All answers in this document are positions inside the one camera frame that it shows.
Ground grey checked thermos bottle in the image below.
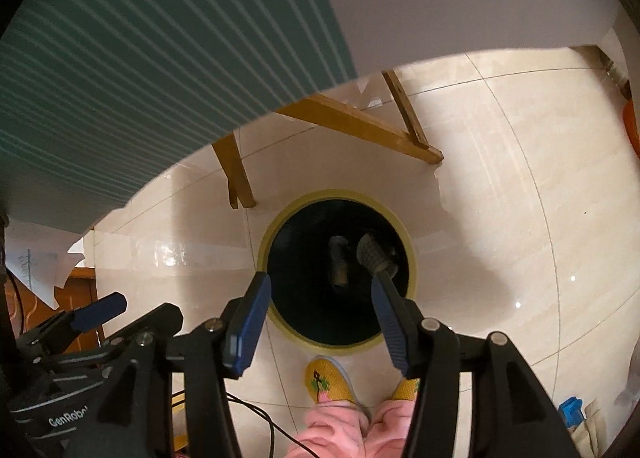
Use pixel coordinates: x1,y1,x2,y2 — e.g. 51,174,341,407
356,233,398,279

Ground right yellow slipper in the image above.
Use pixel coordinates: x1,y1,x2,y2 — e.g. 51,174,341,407
390,378,420,402

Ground pink trouser legs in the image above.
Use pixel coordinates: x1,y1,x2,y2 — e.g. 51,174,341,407
286,400,416,458

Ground red orange bag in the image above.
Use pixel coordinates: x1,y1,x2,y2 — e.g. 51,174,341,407
622,99,640,158

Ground black cable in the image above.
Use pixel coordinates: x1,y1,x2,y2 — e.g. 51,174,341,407
171,388,321,458

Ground wooden table frame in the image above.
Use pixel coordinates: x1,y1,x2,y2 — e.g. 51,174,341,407
212,70,444,210

